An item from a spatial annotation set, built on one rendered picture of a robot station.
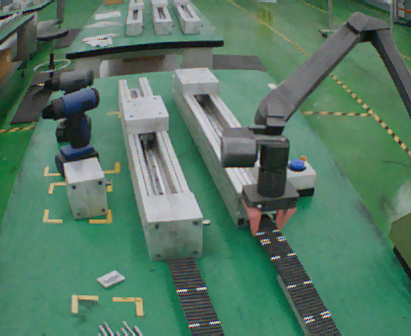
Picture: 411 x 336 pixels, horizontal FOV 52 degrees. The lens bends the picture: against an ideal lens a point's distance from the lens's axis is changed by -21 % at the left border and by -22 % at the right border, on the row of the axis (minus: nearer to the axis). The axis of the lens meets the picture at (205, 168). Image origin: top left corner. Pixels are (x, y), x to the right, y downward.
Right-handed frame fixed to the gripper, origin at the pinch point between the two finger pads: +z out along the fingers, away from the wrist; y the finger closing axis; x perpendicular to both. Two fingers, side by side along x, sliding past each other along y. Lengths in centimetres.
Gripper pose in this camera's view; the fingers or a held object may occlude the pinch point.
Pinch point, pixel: (266, 229)
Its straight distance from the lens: 105.9
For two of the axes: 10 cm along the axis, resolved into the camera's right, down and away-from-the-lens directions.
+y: -9.8, 0.8, -2.0
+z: -0.2, 8.9, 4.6
